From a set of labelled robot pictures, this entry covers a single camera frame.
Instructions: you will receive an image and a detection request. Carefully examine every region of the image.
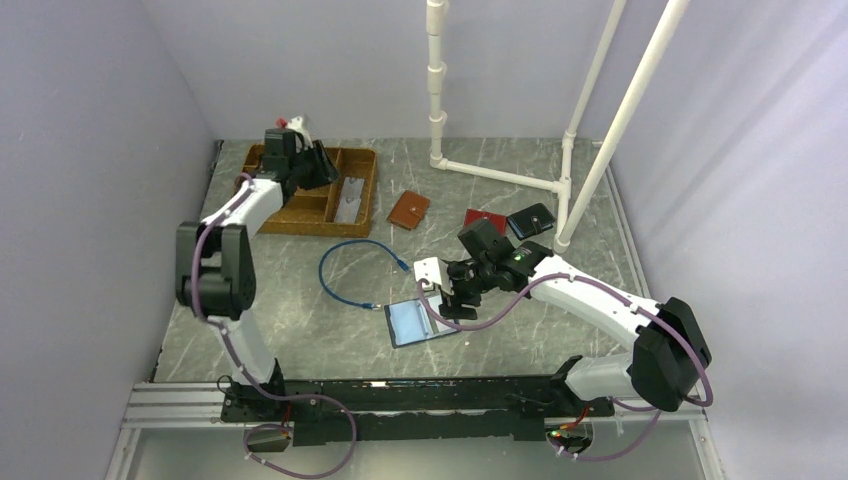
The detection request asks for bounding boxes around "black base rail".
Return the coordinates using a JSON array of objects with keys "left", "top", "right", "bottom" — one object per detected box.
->
[{"left": 220, "top": 375, "right": 614, "bottom": 446}]

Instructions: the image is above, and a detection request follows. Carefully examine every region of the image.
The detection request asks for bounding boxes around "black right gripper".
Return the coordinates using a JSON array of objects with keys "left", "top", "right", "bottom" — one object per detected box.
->
[{"left": 438, "top": 258, "right": 497, "bottom": 320}]

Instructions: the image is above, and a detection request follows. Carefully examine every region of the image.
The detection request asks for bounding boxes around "blue ethernet cable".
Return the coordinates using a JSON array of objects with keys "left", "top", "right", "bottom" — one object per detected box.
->
[{"left": 317, "top": 239, "right": 412, "bottom": 311}]

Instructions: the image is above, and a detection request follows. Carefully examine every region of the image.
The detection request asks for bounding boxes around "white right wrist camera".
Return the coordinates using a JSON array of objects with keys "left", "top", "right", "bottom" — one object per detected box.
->
[{"left": 413, "top": 257, "right": 453, "bottom": 295}]

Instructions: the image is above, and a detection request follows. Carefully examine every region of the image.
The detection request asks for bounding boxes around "wicker cutlery tray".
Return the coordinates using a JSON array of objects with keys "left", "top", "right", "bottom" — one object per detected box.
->
[{"left": 258, "top": 147, "right": 377, "bottom": 238}]

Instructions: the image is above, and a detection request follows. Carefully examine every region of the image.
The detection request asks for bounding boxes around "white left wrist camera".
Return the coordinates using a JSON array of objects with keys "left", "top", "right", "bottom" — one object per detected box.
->
[{"left": 276, "top": 115, "right": 310, "bottom": 137}]

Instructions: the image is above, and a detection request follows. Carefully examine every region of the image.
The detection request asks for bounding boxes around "white pvc pipe frame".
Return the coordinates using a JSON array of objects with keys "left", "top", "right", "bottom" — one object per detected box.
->
[{"left": 424, "top": 0, "right": 692, "bottom": 254}]

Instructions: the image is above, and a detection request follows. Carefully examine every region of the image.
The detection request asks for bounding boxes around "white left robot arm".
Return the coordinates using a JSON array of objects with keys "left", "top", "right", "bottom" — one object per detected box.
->
[{"left": 175, "top": 119, "right": 339, "bottom": 420}]

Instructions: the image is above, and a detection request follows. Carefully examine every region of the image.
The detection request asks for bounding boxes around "red leather card holder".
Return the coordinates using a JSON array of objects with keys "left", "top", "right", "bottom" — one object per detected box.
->
[{"left": 463, "top": 208, "right": 507, "bottom": 236}]

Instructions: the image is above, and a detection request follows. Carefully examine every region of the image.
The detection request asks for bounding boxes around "black leather card holder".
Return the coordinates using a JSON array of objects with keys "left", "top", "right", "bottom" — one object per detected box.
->
[{"left": 507, "top": 203, "right": 556, "bottom": 240}]

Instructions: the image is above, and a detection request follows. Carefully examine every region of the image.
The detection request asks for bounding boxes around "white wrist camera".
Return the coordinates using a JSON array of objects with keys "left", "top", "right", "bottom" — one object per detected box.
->
[
  {"left": 276, "top": 115, "right": 310, "bottom": 137},
  {"left": 413, "top": 257, "right": 453, "bottom": 295}
]

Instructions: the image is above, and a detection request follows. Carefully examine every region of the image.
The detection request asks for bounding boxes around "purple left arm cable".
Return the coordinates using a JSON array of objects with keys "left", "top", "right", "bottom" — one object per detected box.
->
[{"left": 189, "top": 173, "right": 359, "bottom": 480}]

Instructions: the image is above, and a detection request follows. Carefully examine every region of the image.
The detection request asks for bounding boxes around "brown leather card holder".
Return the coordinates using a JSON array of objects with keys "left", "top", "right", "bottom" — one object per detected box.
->
[{"left": 387, "top": 190, "right": 430, "bottom": 231}]

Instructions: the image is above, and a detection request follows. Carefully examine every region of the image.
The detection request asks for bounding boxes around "blue leather card holder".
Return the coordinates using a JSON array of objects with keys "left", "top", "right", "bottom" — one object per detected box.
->
[{"left": 383, "top": 298, "right": 457, "bottom": 349}]

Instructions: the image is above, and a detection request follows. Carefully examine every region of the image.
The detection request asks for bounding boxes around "white credit card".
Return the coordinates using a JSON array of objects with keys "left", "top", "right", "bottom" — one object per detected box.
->
[
  {"left": 340, "top": 177, "right": 365, "bottom": 203},
  {"left": 334, "top": 196, "right": 362, "bottom": 224}
]

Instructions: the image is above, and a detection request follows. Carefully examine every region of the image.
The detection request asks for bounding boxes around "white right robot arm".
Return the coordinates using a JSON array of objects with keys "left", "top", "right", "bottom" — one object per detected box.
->
[{"left": 413, "top": 219, "right": 715, "bottom": 415}]

